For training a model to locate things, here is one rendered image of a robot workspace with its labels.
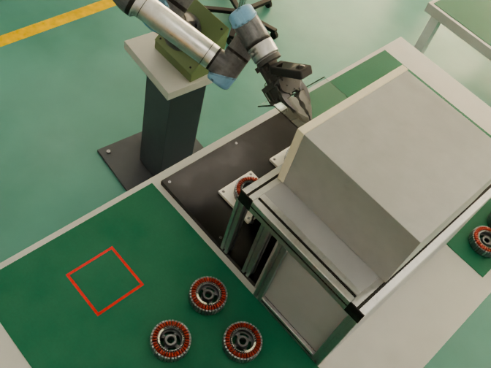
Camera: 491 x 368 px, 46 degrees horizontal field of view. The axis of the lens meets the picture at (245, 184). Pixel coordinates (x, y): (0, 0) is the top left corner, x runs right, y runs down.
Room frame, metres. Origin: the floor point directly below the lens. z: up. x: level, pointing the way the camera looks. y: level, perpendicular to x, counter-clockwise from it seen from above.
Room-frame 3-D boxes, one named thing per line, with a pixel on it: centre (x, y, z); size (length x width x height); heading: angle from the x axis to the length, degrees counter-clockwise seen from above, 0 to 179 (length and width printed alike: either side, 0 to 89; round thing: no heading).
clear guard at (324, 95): (1.33, -0.16, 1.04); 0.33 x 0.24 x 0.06; 58
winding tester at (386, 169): (1.05, -0.36, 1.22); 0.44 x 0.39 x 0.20; 148
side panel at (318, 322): (0.75, -0.26, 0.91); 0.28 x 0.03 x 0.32; 58
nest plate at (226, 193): (1.13, -0.03, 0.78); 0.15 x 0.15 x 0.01; 58
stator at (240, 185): (1.13, -0.03, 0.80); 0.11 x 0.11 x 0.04
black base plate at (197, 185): (1.23, -0.10, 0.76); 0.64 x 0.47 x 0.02; 148
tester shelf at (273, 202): (1.06, -0.36, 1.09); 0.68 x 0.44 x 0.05; 148
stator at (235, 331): (0.65, -0.14, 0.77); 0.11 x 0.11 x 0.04
